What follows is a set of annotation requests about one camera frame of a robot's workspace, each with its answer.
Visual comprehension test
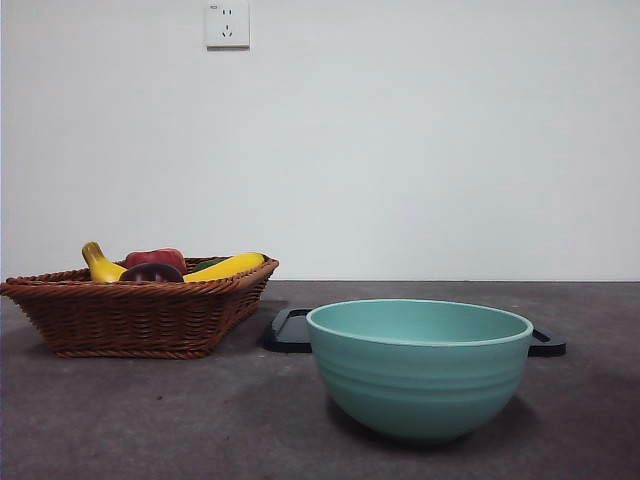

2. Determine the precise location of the dark red plum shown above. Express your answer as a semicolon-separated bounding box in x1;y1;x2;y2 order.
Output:
118;261;187;283

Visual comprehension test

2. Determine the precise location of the mint green bowl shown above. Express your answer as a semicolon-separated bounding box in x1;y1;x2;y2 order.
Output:
305;298;536;447

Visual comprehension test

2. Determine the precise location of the yellow banana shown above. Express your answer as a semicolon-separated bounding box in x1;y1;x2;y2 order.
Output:
81;240;268;283

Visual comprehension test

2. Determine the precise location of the dark teal rectangular tray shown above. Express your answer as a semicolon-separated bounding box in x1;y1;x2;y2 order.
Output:
259;307;569;358

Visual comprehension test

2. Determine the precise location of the red yellow apple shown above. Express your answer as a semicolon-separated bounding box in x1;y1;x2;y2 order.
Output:
124;247;189;274

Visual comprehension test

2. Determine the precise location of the brown wicker basket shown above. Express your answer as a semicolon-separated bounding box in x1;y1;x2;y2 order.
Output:
0;256;281;359

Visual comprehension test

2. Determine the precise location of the white wall socket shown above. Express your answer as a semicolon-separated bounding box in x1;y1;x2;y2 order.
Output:
205;0;252;51

